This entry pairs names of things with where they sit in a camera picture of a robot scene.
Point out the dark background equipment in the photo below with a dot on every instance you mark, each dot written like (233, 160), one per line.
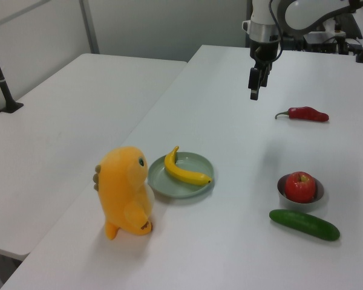
(326, 42)

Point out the small metal bowl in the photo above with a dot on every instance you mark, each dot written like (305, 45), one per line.
(299, 207)

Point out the yellow banana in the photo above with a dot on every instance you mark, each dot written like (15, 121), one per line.
(181, 174)

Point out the red apple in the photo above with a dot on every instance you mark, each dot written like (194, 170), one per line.
(299, 187)

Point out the green plastic plate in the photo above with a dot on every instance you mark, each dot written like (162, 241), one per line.
(169, 188)

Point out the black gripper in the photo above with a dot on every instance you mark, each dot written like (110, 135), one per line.
(264, 49)

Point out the red chili pepper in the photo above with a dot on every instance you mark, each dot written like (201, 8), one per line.
(305, 114)

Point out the orange plush toy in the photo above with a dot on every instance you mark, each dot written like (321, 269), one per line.
(121, 187)

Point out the green cucumber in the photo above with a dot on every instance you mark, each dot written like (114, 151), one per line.
(305, 225)

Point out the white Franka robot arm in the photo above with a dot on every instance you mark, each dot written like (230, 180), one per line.
(261, 15)

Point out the black pole with base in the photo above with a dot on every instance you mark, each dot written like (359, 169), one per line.
(3, 87)

